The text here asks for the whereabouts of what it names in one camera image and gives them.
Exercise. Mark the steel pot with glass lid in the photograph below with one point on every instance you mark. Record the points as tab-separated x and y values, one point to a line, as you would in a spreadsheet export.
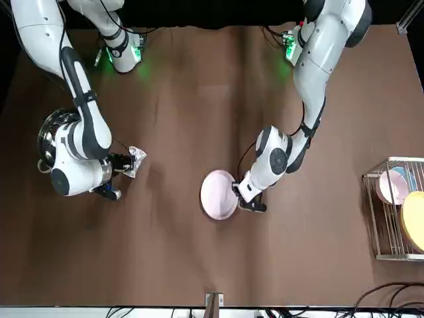
53	122

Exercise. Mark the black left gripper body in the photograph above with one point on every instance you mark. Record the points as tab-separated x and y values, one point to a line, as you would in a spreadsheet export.
235	189

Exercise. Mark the pink bowl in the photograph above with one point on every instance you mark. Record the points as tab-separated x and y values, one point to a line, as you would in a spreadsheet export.
391	189

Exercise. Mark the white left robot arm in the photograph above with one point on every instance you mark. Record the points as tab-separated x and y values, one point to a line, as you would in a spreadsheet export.
318	49

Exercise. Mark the pink plate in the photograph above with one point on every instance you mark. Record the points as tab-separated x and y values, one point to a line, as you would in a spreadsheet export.
217	195

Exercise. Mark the yellow plate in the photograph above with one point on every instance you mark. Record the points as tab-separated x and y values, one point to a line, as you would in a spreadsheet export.
414	222

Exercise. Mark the silver aluminium post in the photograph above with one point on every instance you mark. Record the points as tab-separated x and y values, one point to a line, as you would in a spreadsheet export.
213	304

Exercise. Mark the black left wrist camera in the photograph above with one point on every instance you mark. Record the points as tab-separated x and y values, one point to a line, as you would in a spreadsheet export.
253	206

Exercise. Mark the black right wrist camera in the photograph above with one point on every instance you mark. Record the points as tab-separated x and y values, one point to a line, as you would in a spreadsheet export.
107	193

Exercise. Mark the silver mesh sponge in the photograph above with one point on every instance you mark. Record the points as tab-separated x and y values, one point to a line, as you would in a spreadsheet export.
139	154

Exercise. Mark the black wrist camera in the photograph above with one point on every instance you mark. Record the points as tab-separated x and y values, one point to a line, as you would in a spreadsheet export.
253	206
107	193

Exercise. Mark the blue bowl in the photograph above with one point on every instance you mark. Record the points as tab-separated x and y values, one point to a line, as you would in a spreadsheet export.
399	171

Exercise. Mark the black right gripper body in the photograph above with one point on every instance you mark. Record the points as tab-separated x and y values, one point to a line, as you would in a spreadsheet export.
118	163

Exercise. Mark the aluminium frame profile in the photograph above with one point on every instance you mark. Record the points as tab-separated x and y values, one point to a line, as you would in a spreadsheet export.
403	24

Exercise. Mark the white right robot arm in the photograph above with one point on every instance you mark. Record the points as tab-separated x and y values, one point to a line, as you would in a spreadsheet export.
39	39

